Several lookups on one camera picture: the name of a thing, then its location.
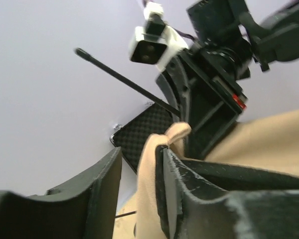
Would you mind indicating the black tent pole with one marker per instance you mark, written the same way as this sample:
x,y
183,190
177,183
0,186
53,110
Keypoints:
x,y
86,56
125,214

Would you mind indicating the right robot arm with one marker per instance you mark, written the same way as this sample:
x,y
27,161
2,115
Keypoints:
x,y
228,24

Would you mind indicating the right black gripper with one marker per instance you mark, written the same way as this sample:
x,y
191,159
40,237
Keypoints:
x,y
201,85

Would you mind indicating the tan fabric pet tent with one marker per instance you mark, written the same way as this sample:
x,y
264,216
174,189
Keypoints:
x,y
270,144

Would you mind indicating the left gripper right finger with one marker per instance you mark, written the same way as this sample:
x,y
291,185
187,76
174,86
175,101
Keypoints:
x,y
204,200

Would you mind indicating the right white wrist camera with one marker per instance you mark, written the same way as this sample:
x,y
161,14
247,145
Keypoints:
x,y
156,42

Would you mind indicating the black poker chip case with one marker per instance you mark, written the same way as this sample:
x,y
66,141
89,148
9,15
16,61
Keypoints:
x,y
132,136

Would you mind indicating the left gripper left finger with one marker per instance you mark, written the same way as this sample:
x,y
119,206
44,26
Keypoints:
x,y
83,207

